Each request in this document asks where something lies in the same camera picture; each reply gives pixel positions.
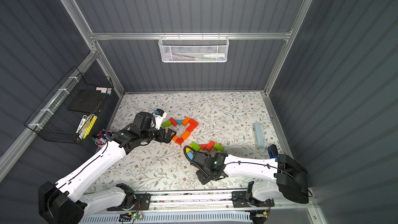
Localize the red rectangular block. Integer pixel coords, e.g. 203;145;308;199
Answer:
186;124;197;133
189;119;199;127

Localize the white wire mesh basket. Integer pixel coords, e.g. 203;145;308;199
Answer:
158;35;230;63

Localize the orange rectangular block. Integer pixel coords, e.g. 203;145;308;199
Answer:
181;117;190;127

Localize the pink pen cup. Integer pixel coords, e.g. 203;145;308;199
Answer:
92;129;113;146

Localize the green block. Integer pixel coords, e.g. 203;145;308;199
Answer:
190;142;202;151
161;120;172;128
213;143;224;152

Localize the small red block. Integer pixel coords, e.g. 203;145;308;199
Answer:
174;137;184;145

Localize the white marker in basket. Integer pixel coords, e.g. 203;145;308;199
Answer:
203;53;226;62

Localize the blue stapler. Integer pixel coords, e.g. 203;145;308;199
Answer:
267;144;279;159

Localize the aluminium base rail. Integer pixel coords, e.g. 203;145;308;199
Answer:
66;188;318;215

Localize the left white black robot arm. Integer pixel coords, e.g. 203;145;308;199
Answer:
38;109;176;224

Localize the yellow highlighter pack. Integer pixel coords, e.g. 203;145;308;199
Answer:
79;115;97;140

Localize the black wire mesh basket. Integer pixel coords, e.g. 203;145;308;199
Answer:
24;69;114;144

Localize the light blue eraser box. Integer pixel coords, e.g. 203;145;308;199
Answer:
252;123;265;149

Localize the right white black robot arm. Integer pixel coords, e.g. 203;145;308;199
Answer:
184;151;313;206

